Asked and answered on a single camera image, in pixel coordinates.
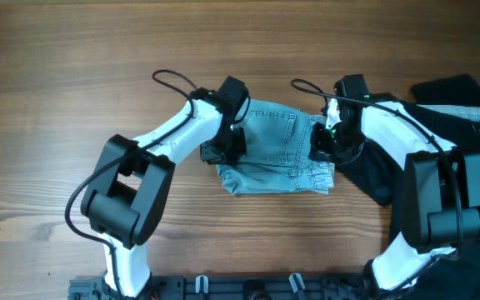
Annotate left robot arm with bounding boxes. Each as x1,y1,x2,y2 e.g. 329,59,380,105
68,77,251,299

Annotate black shorts pile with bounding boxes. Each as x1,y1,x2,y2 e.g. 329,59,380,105
337,74,480,299

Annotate light blue denim shorts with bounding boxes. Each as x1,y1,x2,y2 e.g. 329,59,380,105
217,99,335,194

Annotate left white rail clip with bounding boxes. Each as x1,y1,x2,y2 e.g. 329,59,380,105
195,275,209,294

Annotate white rail clip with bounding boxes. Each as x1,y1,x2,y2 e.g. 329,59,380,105
195,275,209,294
288,272,305,293

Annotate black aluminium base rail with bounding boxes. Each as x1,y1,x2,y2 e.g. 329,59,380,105
67,272,370,300

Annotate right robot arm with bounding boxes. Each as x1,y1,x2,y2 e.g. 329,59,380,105
310,74,480,299

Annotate right white rail clip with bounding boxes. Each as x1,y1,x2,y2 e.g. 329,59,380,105
288,272,305,293

